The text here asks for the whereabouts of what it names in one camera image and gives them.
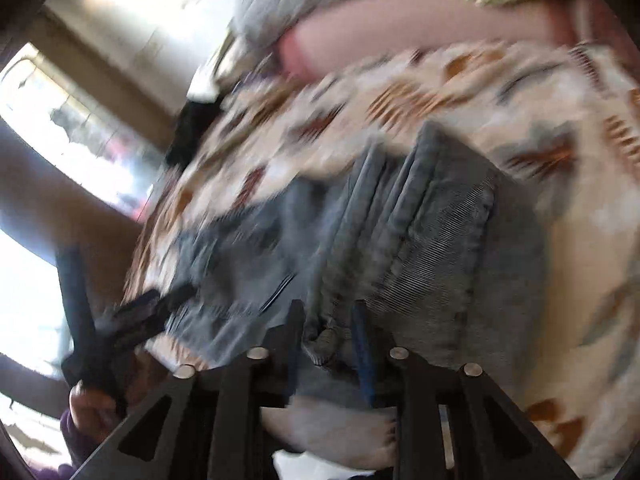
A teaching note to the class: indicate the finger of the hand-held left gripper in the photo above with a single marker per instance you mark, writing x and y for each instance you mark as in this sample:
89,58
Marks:
150,310

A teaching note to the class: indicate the cream pillow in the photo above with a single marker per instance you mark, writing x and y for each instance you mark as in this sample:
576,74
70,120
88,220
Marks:
207,82

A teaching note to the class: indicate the blue denim pants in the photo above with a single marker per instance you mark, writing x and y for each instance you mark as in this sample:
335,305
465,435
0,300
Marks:
400,240

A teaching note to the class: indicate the pink bolster cushion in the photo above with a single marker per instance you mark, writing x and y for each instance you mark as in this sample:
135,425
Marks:
400,25

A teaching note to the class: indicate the person's left hand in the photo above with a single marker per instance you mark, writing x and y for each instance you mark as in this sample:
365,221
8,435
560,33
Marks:
95,415

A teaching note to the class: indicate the black cloth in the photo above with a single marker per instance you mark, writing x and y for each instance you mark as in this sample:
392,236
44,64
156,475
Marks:
192,130

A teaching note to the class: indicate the person's bare foot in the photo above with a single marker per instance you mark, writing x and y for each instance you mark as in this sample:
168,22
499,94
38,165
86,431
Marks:
340,435

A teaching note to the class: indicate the pink padded headboard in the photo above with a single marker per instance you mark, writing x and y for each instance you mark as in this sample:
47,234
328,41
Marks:
612,35

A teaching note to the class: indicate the person's left forearm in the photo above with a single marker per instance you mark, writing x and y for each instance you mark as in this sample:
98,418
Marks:
75,445

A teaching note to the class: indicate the wooden door with stained glass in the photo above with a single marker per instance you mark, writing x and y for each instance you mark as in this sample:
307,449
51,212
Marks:
75,125

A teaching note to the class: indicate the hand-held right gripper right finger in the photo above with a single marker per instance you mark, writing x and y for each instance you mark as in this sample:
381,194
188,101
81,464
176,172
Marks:
361,345

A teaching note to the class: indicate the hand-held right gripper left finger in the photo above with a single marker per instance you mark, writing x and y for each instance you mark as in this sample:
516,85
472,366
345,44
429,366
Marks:
295,345

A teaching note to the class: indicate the leaf print bedspread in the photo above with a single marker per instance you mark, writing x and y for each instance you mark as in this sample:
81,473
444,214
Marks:
575,240

